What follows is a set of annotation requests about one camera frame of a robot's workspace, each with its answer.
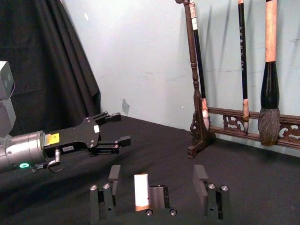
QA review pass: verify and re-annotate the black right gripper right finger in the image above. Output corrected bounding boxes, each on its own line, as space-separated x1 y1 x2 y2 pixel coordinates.
192 165 231 221

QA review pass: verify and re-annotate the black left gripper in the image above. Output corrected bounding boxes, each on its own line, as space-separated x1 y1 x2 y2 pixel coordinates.
43 112 131 158

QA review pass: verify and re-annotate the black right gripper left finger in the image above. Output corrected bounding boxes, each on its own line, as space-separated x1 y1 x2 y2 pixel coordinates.
90 165 121 221

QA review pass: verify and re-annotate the black table cloth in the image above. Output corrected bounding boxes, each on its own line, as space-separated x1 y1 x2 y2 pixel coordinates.
0 114 300 225

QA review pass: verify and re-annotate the white cylinder with brown end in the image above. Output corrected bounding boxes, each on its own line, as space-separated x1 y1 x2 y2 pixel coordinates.
134 173 151 212

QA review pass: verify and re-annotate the dark carved wooden brush rack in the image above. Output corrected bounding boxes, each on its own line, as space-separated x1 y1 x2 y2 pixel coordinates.
175 0 300 160

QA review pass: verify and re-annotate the black hanging cloth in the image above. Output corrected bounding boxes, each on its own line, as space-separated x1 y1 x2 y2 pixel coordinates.
0 0 102 137

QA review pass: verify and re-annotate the thin dark cable silver plug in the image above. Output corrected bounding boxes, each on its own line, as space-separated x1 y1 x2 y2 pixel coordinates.
31 149 64 173

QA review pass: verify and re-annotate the black-handled brush with reddish-white tip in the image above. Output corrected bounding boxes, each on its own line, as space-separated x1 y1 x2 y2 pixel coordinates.
191 3 210 131

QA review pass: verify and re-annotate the large tan-handled ink brush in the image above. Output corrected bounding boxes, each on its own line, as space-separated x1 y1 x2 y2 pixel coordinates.
257 0 281 147

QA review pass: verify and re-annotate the thin black-handled brush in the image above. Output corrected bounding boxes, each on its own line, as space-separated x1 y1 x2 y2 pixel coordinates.
237 0 250 133

